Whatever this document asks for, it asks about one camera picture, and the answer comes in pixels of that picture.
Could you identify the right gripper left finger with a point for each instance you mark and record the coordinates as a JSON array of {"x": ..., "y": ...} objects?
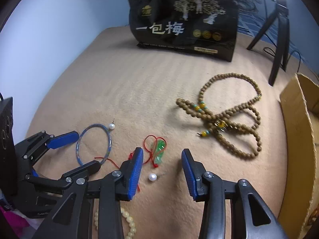
[{"x": 73, "y": 214}]

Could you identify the cardboard box tray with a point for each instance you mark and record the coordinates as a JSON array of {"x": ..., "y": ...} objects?
[{"x": 299, "y": 103}]

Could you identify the white pearl earring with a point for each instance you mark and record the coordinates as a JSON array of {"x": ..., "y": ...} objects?
[
  {"x": 152, "y": 177},
  {"x": 112, "y": 125}
]

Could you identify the black snack bag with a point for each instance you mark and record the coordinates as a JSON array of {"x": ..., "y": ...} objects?
[{"x": 198, "y": 26}]

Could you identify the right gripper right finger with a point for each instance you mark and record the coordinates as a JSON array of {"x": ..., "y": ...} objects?
[{"x": 250, "y": 215}]

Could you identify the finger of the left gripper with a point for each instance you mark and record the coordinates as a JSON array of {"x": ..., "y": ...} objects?
[
  {"x": 64, "y": 176},
  {"x": 59, "y": 139}
]

